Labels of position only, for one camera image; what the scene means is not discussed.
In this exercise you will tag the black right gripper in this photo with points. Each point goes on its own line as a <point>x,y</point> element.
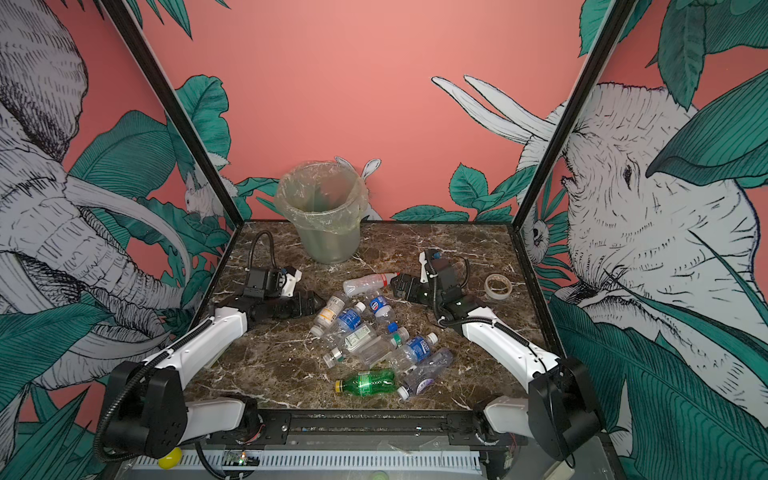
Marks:
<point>407,280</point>

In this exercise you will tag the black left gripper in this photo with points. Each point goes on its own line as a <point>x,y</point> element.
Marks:
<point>298,308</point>

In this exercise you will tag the clear bottle orange label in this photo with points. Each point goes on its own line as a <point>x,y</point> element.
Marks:
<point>328,314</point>

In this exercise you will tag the clear bottle purple label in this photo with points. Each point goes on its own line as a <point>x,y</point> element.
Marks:
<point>425,374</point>

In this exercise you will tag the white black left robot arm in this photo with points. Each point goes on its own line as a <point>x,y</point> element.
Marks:
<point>145,413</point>

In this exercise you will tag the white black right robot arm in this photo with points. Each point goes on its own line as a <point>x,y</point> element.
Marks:
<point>561,412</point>

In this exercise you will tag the clear plastic bin liner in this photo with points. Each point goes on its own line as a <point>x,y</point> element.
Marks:
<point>323,196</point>

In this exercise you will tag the small bottle blue label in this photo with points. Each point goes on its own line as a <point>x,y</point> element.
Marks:
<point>381,309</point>

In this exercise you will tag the clear bottle red cap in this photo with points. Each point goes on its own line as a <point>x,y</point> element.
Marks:
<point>366,284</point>

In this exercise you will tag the clear bottle blue label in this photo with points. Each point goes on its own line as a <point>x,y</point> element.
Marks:
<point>411,353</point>
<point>346,322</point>

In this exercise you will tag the clear bottle blue label centre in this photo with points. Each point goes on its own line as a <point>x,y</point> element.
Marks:
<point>411,353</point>

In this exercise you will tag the clear bottle green white label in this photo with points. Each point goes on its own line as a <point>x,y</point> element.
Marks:
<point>348,345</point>

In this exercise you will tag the clear bottle green cap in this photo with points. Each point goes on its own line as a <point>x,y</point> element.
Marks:
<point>379,348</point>

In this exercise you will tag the roll of clear tape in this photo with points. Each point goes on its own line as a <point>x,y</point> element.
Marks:
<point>498,287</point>

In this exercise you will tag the green bottle yellow cap front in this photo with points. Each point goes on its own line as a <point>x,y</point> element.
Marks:
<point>368,383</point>

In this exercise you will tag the small circuit board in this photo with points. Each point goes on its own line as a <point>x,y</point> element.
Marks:
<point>240,459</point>

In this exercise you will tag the yellow ball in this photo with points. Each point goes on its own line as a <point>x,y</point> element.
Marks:
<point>171,460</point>

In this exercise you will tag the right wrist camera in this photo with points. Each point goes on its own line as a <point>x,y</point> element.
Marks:
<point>426,259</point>

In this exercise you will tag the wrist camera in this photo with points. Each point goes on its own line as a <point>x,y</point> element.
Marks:
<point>426,259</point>
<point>271,283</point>

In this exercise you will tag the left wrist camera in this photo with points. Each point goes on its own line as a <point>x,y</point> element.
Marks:
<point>271,283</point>

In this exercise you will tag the black front rail frame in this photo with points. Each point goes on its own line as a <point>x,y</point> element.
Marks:
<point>461,428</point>

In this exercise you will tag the white slotted cable duct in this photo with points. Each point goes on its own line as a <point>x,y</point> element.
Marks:
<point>463,462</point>

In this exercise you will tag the black left corner post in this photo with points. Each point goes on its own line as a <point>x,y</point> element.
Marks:
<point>131,34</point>

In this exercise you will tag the black corner post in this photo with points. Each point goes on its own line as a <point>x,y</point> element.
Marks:
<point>611,29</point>
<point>131,34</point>

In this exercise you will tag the black right corner post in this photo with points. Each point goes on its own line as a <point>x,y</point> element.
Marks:
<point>611,29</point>

